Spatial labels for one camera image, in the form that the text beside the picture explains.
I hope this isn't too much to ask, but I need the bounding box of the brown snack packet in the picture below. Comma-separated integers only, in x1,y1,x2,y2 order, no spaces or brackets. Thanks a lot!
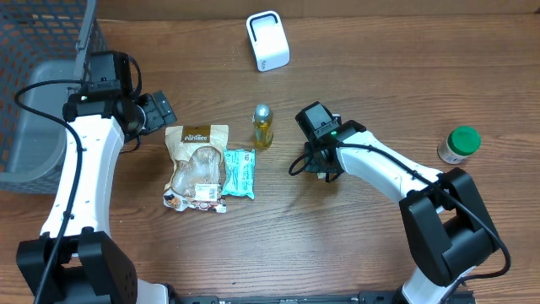
164,125,229,204

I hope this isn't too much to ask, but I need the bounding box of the clear bottle with silver cap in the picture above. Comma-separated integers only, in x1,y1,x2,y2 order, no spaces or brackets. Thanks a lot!
252,103,273,149

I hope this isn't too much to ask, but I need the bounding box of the teal tissue pack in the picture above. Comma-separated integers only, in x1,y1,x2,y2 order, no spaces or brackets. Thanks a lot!
222,149,256,199

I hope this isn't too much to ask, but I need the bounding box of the green lid jar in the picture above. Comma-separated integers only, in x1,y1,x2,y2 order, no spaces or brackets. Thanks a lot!
437,126,481,164

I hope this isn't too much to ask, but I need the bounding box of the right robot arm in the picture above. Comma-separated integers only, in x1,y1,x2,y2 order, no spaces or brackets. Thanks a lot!
289,101,504,303

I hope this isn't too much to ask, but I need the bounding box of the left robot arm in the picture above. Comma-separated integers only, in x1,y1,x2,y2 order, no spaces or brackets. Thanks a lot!
16,51,178,303

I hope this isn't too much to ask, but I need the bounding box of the white barcode scanner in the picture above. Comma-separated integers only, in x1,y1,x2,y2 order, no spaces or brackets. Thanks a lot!
246,10,290,72

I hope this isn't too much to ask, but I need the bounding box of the grey plastic mesh basket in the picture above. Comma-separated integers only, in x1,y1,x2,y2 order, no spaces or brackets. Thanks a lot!
1,0,107,193

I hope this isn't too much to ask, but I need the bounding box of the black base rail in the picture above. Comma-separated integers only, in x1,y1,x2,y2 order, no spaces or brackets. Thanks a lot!
168,290,478,304

